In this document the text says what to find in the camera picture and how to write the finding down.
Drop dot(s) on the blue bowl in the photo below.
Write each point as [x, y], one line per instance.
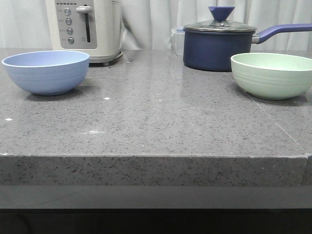
[47, 73]

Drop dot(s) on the green bowl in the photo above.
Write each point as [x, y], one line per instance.
[272, 76]

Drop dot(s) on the clear plastic container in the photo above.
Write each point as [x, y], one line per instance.
[177, 35]

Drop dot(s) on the dark blue saucepan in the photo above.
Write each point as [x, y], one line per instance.
[213, 51]

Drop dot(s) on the white curtain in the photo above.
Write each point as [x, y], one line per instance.
[148, 23]

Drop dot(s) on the cream toaster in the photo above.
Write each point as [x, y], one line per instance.
[90, 26]

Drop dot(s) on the glass pot lid blue knob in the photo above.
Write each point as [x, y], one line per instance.
[219, 23]

